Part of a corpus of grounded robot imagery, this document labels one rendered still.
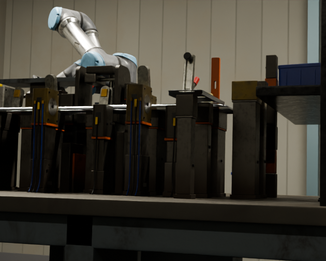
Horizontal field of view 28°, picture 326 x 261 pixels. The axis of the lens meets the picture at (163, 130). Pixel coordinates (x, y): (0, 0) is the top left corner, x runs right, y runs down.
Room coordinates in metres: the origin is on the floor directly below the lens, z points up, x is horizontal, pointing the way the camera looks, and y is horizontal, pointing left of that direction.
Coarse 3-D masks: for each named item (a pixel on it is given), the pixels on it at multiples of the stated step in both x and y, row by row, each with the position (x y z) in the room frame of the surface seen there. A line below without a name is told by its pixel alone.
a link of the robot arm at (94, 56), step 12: (60, 12) 3.09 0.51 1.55; (72, 12) 3.14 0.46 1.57; (48, 24) 3.15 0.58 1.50; (60, 24) 3.08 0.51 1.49; (72, 24) 3.07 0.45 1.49; (72, 36) 3.02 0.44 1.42; (84, 36) 3.00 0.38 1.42; (84, 48) 2.95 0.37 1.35; (96, 48) 2.91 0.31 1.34; (84, 60) 2.89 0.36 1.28; (96, 60) 2.84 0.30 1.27; (108, 60) 2.88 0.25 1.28
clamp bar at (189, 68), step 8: (184, 56) 2.34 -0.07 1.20; (192, 56) 2.36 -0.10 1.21; (184, 64) 2.37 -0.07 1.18; (192, 64) 2.35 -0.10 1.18; (184, 72) 2.36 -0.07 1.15; (192, 72) 2.35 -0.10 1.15; (184, 80) 2.35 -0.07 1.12; (192, 80) 2.35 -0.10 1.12; (184, 88) 2.35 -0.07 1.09; (192, 88) 2.35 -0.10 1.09
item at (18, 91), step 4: (16, 88) 2.58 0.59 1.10; (20, 88) 2.57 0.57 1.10; (16, 92) 2.57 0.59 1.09; (20, 92) 2.57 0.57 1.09; (16, 96) 2.56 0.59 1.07; (20, 96) 2.56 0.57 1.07; (12, 100) 2.57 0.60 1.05; (16, 100) 2.57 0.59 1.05; (20, 100) 2.56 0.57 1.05; (12, 104) 2.57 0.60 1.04; (16, 104) 2.56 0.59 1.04; (20, 104) 2.56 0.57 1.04; (20, 116) 2.57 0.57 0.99
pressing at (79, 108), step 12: (0, 108) 2.34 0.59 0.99; (12, 108) 2.32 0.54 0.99; (24, 108) 2.30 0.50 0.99; (60, 108) 2.26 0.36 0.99; (72, 108) 2.24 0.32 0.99; (84, 108) 2.23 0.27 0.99; (120, 108) 2.27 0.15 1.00; (156, 108) 2.24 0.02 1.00; (216, 108) 2.20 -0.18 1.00; (228, 108) 2.19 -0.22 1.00
